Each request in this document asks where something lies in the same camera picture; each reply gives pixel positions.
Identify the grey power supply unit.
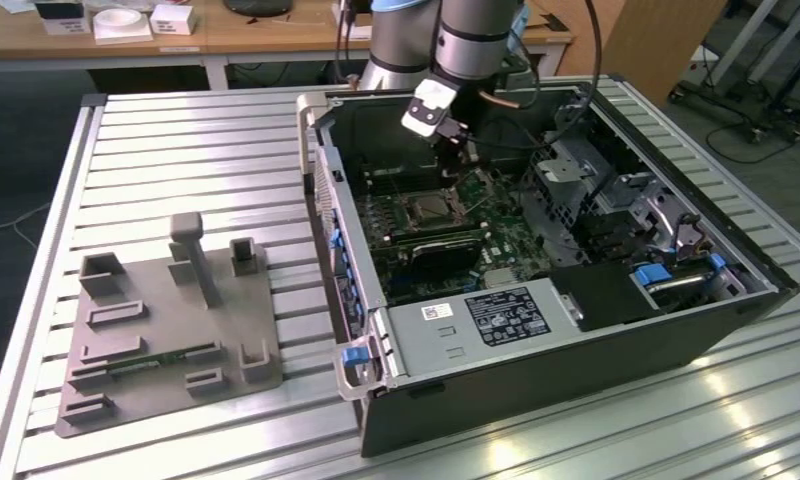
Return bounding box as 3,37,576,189
378,277,585,379

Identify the grey metal drive cage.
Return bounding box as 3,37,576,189
518,102,681,266

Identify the white round holder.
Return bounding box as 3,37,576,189
90,8,154,46

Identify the green RAM stick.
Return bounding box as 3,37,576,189
104,352,191,376

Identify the black plastic shroud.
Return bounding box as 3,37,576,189
549,262,661,334

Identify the black RAM slot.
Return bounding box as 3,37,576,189
365,183,445,195
363,178,442,189

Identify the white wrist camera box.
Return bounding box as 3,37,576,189
398,78,461,137

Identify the black open PC case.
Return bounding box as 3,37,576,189
294,74,800,459

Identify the wooden desk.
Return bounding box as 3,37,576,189
0,0,578,94

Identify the black camera cable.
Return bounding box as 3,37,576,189
465,0,605,151

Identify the blue drive carrier latch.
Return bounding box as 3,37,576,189
629,264,672,289

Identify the metal socket cover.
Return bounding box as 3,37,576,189
453,168,502,209

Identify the coloured wire bundle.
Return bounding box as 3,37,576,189
665,212,714,261

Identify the wooden cabinet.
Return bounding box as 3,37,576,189
592,0,732,109

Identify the green motherboard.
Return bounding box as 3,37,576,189
355,164,561,306

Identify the black graphics card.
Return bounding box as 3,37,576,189
398,234,481,274

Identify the grey parts rack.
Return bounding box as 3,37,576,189
51,212,287,439

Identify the silver chipset heatsink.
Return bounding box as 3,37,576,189
485,269,525,289

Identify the white labelled box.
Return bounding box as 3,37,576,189
35,0,87,36
149,3,198,36

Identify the black round base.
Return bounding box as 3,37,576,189
222,0,294,15

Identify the CPU socket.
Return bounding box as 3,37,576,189
398,188,471,232

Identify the copper coloured curved tube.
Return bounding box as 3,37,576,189
477,89,525,110

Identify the wheeled equipment stand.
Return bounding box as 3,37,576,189
665,0,800,149

